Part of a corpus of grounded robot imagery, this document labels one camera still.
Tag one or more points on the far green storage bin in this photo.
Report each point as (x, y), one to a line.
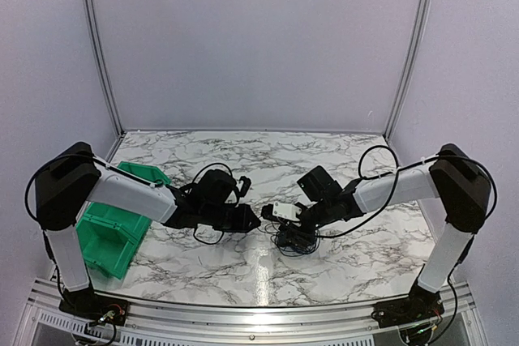
(144, 174)

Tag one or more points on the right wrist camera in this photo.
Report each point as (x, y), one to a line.
(281, 213)

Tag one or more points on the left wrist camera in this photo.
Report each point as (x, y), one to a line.
(241, 187)

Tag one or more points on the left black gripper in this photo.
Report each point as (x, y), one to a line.
(242, 224)

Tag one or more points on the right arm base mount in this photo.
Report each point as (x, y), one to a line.
(418, 305)

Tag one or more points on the green storage bin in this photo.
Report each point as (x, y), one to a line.
(133, 224)
(144, 174)
(108, 248)

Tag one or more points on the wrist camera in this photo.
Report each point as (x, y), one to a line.
(241, 187)
(281, 213)

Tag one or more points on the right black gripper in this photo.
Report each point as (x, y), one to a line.
(295, 236)

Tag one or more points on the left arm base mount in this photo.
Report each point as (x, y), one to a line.
(98, 309)

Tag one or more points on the near green storage bin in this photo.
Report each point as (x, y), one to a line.
(108, 248)

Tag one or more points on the front aluminium rail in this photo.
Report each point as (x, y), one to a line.
(166, 323)

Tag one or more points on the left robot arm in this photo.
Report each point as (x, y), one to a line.
(77, 178)

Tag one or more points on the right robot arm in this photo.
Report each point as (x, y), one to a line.
(464, 186)

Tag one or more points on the middle green storage bin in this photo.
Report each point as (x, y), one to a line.
(133, 224)

